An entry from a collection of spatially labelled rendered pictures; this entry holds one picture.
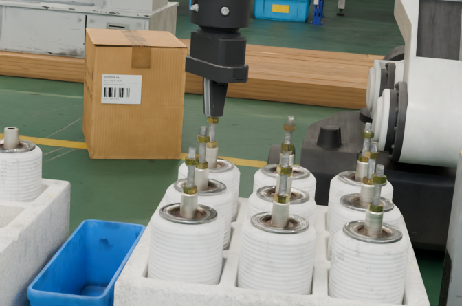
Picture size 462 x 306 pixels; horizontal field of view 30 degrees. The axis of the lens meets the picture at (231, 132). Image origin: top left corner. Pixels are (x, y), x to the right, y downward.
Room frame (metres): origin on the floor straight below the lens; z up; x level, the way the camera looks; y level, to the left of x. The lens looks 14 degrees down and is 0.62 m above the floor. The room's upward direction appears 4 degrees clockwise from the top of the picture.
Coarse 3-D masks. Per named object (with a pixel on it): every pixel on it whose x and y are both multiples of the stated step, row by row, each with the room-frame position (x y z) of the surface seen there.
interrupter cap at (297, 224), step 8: (256, 216) 1.06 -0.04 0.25; (264, 216) 1.06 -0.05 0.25; (296, 216) 1.07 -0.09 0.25; (256, 224) 1.02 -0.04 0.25; (264, 224) 1.03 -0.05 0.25; (288, 224) 1.04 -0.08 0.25; (296, 224) 1.04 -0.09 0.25; (304, 224) 1.04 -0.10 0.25; (272, 232) 1.01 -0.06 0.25; (280, 232) 1.01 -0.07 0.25; (288, 232) 1.01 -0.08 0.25; (296, 232) 1.01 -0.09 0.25
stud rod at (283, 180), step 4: (284, 156) 1.04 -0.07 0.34; (288, 156) 1.05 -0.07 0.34; (284, 160) 1.04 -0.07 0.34; (288, 160) 1.04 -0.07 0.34; (284, 164) 1.04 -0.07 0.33; (288, 164) 1.04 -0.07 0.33; (280, 176) 1.04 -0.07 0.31; (284, 176) 1.04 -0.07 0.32; (280, 180) 1.04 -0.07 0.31; (284, 180) 1.04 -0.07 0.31; (280, 184) 1.04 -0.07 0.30; (284, 184) 1.04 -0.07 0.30; (280, 188) 1.04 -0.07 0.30; (284, 188) 1.04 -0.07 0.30; (280, 192) 1.04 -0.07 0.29; (284, 192) 1.04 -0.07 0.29; (284, 196) 1.04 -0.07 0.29
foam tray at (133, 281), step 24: (240, 216) 1.27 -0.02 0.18; (144, 240) 1.13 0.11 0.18; (240, 240) 1.16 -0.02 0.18; (408, 240) 1.21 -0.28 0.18; (144, 264) 1.05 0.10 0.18; (408, 264) 1.12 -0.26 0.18; (120, 288) 0.98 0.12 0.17; (144, 288) 0.98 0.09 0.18; (168, 288) 0.98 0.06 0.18; (192, 288) 0.98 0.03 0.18; (216, 288) 0.99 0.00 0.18; (240, 288) 0.99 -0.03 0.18; (312, 288) 1.05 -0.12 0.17; (408, 288) 1.03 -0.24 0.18
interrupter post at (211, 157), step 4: (208, 148) 1.28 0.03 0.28; (212, 148) 1.28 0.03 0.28; (216, 148) 1.28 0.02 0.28; (208, 152) 1.28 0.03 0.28; (212, 152) 1.28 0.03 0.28; (216, 152) 1.28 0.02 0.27; (208, 156) 1.28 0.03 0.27; (212, 156) 1.28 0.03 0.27; (216, 156) 1.28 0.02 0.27; (208, 160) 1.28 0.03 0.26; (212, 160) 1.28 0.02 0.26; (216, 160) 1.28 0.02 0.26; (208, 164) 1.28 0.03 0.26; (212, 164) 1.28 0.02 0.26; (216, 164) 1.28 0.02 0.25
